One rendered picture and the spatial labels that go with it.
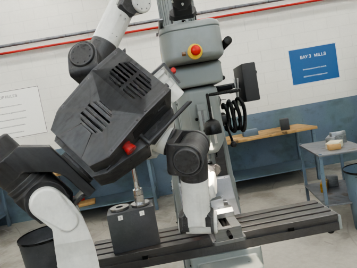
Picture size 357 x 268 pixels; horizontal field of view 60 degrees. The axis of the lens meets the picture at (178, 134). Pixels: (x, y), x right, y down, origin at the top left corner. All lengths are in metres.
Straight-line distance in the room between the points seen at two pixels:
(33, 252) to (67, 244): 2.16
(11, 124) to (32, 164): 5.42
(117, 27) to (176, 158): 0.50
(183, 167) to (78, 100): 0.34
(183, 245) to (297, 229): 0.54
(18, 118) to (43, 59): 1.16
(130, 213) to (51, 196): 0.66
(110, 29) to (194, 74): 0.45
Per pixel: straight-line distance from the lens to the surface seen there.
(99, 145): 0.82
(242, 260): 1.54
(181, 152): 0.87
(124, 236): 1.54
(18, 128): 6.28
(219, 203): 1.57
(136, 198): 1.52
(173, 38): 1.32
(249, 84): 1.77
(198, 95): 1.42
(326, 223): 1.68
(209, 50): 1.32
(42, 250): 3.08
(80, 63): 1.03
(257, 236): 1.58
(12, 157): 0.92
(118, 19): 1.13
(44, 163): 0.91
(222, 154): 1.92
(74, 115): 0.87
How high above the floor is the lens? 1.55
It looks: 5 degrees down
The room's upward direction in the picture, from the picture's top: 10 degrees counter-clockwise
